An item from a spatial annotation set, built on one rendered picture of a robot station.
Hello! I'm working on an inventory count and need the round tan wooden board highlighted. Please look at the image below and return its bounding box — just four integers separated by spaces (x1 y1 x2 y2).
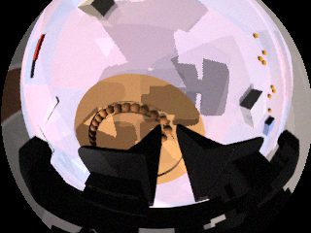
75 74 205 183

